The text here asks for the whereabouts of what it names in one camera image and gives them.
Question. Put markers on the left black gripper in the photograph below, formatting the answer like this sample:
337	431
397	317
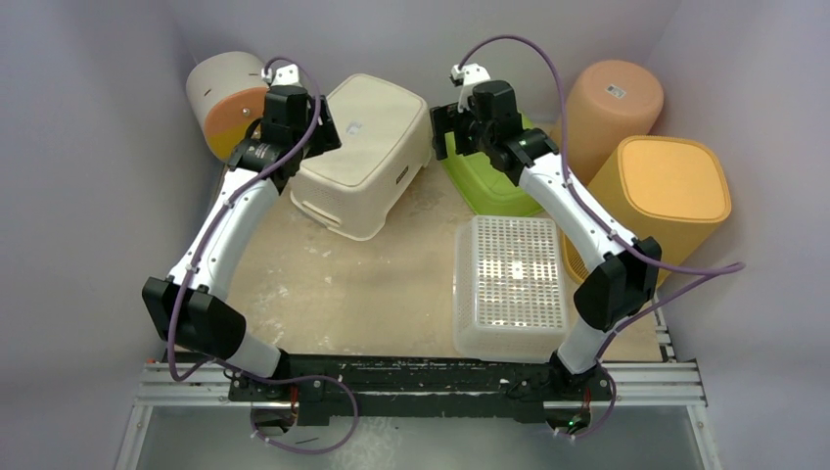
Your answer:
326	140

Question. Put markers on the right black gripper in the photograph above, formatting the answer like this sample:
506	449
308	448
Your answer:
442	131

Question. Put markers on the cream laundry basket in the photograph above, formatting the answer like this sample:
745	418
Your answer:
386	137

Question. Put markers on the green plastic tub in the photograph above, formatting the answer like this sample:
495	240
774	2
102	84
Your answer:
486	190

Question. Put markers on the orange plastic bucket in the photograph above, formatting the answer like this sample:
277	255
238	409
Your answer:
610	101

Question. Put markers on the white perforated plastic basket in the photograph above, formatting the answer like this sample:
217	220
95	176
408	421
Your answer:
509	291

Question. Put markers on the yellow slatted plastic basket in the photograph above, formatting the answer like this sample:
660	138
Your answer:
672	189

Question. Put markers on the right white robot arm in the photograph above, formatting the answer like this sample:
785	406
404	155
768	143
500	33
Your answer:
620	281

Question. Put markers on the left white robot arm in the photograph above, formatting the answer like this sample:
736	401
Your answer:
188	306

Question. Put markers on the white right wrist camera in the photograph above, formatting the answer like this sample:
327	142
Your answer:
466	78

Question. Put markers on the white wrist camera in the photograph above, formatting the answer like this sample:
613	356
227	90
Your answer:
466	78
288	75

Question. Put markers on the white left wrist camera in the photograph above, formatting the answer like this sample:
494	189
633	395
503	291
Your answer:
288	75

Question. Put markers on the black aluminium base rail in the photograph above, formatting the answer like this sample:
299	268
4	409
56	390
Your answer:
430	387

